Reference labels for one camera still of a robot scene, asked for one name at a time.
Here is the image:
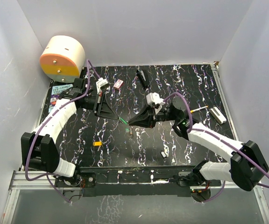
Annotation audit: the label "round pastel drawer box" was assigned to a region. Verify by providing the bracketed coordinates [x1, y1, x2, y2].
[39, 35, 85, 84]

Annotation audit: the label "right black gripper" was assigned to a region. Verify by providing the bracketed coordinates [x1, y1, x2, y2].
[128, 103, 179, 128]

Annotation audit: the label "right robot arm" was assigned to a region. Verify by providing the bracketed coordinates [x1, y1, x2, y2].
[128, 93, 269, 191]

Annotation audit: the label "yellow white pen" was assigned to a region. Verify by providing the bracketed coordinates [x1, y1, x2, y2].
[190, 105, 208, 113]

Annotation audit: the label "small red white box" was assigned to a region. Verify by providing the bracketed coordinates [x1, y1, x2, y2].
[113, 79, 124, 90]

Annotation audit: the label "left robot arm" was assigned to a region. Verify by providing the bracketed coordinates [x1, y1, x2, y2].
[21, 78, 118, 186]

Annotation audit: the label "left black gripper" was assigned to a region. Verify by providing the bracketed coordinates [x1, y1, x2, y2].
[80, 92, 118, 120]

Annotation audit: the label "blue children's paperback book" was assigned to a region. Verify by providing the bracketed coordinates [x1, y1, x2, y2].
[48, 84, 73, 113]

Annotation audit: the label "white rectangular device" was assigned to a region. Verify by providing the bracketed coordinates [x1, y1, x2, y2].
[209, 107, 227, 125]

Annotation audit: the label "small black white clip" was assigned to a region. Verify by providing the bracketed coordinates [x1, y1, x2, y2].
[160, 151, 167, 158]

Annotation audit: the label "key with yellow tag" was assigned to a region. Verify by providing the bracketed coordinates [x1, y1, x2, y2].
[93, 141, 103, 151]

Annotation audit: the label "black stapler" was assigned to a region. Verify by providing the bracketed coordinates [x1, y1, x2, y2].
[136, 70, 150, 89]

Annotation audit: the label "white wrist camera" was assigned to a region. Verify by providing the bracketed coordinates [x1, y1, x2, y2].
[146, 92, 165, 107]
[96, 77, 109, 94]

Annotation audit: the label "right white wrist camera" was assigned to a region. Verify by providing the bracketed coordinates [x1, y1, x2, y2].
[146, 92, 165, 107]

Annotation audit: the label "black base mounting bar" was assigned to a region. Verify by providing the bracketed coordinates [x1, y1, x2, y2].
[55, 166, 221, 202]

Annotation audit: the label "large metal keyring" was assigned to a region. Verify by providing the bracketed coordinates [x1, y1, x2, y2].
[129, 127, 133, 137]

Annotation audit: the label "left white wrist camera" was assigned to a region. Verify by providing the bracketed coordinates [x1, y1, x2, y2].
[96, 77, 109, 94]

